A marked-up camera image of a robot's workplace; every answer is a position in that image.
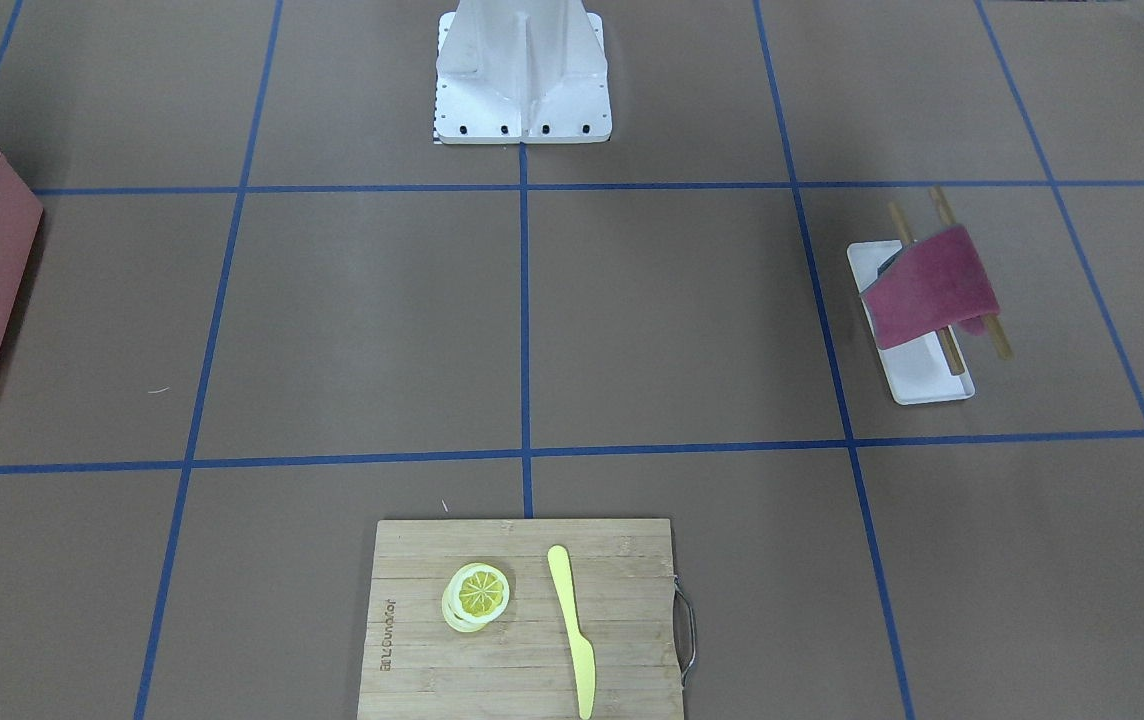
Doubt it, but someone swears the magenta wiping cloth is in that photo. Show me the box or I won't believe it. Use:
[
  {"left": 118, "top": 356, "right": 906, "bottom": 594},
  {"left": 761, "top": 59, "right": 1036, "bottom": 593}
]
[{"left": 861, "top": 224, "right": 1001, "bottom": 350}]

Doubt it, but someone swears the yellow lemon slice toy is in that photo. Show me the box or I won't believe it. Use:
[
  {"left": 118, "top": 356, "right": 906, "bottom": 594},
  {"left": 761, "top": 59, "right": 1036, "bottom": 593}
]
[{"left": 440, "top": 562, "right": 511, "bottom": 633}]

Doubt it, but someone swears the bamboo cutting board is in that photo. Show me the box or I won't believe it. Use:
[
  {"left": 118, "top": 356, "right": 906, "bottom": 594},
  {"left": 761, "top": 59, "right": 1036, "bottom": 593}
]
[{"left": 357, "top": 519, "right": 685, "bottom": 719}]

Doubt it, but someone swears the yellow plastic knife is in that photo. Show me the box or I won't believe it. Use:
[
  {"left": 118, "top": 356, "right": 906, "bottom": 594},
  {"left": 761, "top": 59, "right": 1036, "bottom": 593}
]
[{"left": 546, "top": 544, "right": 598, "bottom": 719}]

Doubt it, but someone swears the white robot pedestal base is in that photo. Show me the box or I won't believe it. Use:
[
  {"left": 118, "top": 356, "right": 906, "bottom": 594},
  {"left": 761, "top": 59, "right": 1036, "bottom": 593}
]
[{"left": 432, "top": 1, "right": 613, "bottom": 145}]

